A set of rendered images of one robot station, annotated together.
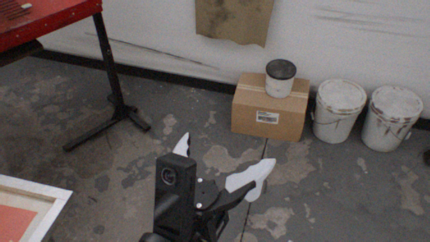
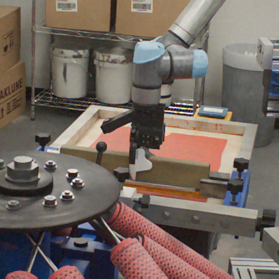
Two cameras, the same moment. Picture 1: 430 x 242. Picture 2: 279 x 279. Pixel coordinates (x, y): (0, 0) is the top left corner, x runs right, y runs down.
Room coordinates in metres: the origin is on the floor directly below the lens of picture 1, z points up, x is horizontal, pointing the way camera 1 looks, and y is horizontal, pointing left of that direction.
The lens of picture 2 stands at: (0.79, 3.03, 1.76)
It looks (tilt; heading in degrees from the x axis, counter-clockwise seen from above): 20 degrees down; 266
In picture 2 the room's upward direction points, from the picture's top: 3 degrees clockwise
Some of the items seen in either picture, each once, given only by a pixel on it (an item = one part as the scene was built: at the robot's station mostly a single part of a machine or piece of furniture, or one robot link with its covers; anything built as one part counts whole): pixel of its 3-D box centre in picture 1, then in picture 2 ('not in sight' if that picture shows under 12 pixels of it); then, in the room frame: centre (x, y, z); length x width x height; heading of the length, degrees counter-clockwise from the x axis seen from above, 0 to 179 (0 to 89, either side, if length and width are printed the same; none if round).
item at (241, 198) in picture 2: not in sight; (235, 200); (0.39, 1.26, 0.97); 0.30 x 0.05 x 0.07; 74
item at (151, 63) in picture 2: not in sight; (149, 65); (0.63, 1.17, 1.31); 0.09 x 0.08 x 0.11; 15
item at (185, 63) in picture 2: not in sight; (182, 63); (0.54, 1.13, 1.31); 0.11 x 0.11 x 0.08; 15
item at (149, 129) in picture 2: not in sight; (147, 124); (0.63, 1.17, 1.15); 0.09 x 0.08 x 0.12; 164
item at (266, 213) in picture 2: not in sight; (261, 225); (0.38, 1.48, 1.02); 0.07 x 0.06 x 0.07; 74
